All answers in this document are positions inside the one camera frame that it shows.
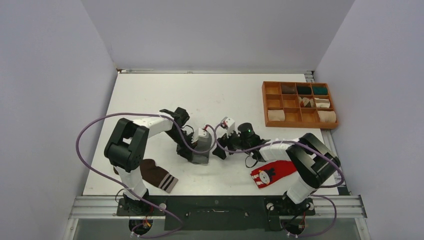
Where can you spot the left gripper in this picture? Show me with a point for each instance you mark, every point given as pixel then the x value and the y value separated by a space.
pixel 185 151

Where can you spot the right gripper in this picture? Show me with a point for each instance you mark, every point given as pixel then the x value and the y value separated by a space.
pixel 224 142

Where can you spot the grey sock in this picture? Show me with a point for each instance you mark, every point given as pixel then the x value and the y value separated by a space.
pixel 202 151

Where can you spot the red patterned sock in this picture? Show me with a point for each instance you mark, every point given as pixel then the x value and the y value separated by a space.
pixel 272 172

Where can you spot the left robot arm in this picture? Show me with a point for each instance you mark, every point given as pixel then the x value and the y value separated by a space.
pixel 126 146

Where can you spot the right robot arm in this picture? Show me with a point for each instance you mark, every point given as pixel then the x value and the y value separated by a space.
pixel 306 155

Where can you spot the brown striped sock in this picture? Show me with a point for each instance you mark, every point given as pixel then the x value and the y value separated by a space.
pixel 155 175

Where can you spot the wooden compartment tray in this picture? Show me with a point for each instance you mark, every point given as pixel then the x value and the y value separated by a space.
pixel 298 105

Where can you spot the brown rolled sock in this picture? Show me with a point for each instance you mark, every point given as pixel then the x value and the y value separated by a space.
pixel 288 89

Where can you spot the argyle rolled sock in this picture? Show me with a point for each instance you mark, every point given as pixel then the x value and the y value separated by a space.
pixel 306 102

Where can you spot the black rolled sock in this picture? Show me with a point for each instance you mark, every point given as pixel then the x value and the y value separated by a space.
pixel 303 90

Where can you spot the cream striped rolled sock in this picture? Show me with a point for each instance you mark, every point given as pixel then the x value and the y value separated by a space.
pixel 322 103

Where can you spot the beige rolled sock right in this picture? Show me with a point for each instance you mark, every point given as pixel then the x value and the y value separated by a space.
pixel 327 116

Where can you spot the teal rolled sock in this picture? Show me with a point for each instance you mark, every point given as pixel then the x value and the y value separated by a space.
pixel 320 90

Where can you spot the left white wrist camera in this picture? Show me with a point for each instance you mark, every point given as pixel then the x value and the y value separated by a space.
pixel 199 134

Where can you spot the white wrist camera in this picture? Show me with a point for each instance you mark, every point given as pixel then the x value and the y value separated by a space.
pixel 199 134
pixel 229 125

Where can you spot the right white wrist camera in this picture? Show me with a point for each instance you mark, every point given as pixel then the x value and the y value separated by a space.
pixel 229 125

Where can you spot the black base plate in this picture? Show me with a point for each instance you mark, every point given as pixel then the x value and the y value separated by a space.
pixel 218 213

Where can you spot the aluminium frame rail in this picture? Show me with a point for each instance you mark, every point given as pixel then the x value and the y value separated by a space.
pixel 106 207

